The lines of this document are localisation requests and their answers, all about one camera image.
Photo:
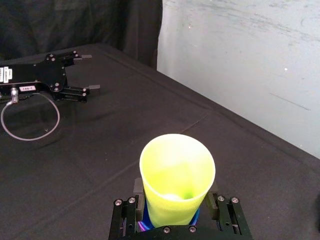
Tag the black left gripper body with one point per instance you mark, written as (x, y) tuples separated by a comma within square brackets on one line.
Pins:
[(37, 75)]

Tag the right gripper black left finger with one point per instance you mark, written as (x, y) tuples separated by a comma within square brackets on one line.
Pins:
[(125, 220)]

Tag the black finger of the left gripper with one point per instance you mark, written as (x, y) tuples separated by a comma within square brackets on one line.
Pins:
[(75, 93), (72, 58)]

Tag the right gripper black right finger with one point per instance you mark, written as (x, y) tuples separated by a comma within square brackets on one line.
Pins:
[(232, 220)]

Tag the blue plastic cup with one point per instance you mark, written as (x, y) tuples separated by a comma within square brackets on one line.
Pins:
[(146, 220)]

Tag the yellow-green plastic cup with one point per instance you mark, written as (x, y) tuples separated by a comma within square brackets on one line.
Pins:
[(175, 175)]

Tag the black backdrop cloth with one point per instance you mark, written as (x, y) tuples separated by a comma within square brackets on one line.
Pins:
[(75, 25)]

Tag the black table cloth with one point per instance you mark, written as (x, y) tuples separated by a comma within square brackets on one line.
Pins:
[(125, 120)]

